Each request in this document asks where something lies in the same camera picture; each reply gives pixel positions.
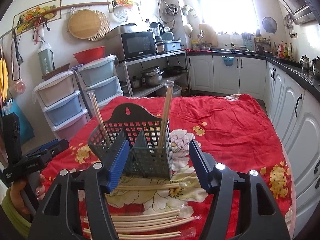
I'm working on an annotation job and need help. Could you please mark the black microwave oven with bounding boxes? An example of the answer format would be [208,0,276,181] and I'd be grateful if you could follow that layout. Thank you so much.
[105,31,157,62]

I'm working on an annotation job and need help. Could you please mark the metal shelf rack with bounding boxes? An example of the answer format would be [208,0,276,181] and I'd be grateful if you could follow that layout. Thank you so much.
[120,50,188,98]

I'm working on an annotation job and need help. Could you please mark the round bamboo tray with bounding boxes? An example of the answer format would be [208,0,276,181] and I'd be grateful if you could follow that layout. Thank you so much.
[68,10,101,39]

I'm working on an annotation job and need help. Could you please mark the plastic drawer tower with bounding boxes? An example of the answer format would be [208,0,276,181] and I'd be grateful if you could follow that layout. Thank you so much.
[33,70,89,141]
[77,55,123,110]

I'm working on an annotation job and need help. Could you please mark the person's left hand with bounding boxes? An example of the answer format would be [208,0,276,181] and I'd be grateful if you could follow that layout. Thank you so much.
[10,174,46,218]

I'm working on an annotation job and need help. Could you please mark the right plastic drawer tower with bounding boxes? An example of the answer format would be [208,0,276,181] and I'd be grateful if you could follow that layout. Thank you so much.
[77,55,123,110]

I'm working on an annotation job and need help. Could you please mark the dark green utensil basket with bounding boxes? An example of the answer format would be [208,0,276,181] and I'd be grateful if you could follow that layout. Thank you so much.
[104,103,173,179]

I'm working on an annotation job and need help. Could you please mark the small wall fan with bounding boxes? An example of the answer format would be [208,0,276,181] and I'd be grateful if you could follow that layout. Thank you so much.
[262,16,278,34]

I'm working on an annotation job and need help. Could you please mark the stainless steel pot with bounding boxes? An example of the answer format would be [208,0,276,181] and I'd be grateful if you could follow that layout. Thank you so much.
[141,66,164,87]

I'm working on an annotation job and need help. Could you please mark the black electric kettle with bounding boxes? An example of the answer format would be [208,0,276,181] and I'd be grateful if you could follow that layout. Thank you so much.
[150,22,164,42]

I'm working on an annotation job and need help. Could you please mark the wooden cutting board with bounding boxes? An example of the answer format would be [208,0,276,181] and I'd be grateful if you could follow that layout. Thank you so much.
[199,23,218,47]

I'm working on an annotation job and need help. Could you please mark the green hanging bag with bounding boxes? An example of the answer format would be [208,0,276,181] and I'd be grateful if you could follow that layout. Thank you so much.
[38,42,55,75]

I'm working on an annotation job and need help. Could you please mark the red floral tablecloth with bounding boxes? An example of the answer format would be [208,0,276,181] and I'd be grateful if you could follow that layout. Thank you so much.
[39,93,295,240]

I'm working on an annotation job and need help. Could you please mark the red plastic basin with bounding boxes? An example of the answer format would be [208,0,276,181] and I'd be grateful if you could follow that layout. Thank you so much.
[73,46,105,64]

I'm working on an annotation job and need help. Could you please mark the left plastic drawer tower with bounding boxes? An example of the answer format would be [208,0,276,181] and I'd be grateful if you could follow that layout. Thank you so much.
[33,70,89,141]

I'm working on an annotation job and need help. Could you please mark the chopsticks front pair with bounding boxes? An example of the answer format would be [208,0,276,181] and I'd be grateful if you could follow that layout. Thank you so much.
[82,227,197,240]

